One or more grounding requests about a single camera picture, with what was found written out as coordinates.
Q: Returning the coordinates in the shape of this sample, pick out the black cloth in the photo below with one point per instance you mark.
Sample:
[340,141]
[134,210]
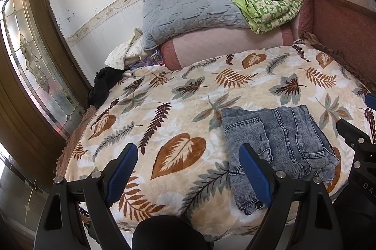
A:
[101,88]

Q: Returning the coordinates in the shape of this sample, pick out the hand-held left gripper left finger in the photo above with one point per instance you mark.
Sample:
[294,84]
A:
[123,170]

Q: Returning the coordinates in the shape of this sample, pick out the blue denim pants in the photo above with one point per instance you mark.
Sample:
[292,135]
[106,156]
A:
[293,138]

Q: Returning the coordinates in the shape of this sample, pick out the beige leaf-printed blanket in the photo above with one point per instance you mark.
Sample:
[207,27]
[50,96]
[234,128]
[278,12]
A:
[176,109]

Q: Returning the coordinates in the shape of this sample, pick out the grey quilted pillow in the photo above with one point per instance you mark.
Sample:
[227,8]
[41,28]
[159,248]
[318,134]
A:
[191,12]

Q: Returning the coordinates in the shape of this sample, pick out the black round object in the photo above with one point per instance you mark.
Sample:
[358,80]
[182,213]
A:
[167,233]

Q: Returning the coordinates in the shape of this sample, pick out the wooden door with patterned glass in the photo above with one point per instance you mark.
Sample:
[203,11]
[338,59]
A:
[35,68]

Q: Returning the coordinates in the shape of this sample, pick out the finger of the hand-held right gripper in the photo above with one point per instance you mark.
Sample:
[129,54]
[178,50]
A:
[357,138]
[371,101]

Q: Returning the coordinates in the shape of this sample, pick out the reddish-brown sofa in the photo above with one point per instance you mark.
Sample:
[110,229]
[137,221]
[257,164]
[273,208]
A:
[337,12]

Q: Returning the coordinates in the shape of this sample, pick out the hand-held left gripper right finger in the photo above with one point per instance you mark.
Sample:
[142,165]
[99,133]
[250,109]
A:
[254,173]

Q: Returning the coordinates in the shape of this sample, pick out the white cloth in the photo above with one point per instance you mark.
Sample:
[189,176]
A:
[124,51]

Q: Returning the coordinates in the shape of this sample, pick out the green patterned quilt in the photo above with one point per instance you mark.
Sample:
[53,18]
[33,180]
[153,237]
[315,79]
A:
[270,12]

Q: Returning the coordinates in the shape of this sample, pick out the purple printed item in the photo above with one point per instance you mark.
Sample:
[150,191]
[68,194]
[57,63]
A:
[147,60]

